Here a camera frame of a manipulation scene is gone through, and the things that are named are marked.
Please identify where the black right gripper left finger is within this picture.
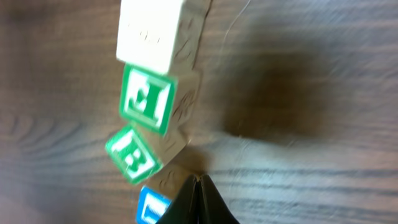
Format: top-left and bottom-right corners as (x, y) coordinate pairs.
(157, 175), (198, 224)

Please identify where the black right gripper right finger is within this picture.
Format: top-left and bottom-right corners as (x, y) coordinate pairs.
(198, 175), (239, 224)

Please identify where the blue L wooden block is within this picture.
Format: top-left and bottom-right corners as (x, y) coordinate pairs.
(135, 164), (195, 224)

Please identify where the green B wooden block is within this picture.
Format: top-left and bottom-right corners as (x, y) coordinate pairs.
(105, 123), (187, 185)

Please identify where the green letter wooden block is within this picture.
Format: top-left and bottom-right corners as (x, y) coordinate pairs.
(119, 64), (200, 136)

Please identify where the white wooden block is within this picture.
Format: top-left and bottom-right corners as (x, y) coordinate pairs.
(116, 0), (211, 75)

